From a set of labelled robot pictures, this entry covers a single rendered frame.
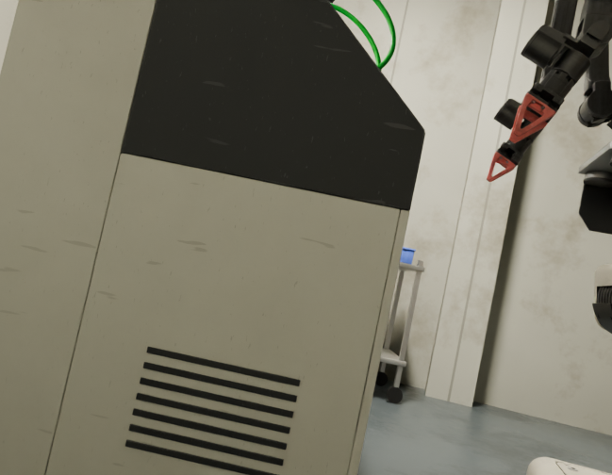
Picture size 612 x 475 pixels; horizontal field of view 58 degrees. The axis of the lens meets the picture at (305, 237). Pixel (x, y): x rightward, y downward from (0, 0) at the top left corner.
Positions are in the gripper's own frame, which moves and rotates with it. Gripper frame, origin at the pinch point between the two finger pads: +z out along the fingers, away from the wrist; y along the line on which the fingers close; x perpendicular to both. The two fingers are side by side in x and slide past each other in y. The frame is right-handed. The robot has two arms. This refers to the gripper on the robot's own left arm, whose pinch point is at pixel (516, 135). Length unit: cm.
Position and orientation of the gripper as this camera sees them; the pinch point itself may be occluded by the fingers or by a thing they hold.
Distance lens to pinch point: 122.3
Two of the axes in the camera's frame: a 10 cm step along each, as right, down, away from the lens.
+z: -6.2, 7.9, 0.5
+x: 7.6, 6.1, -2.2
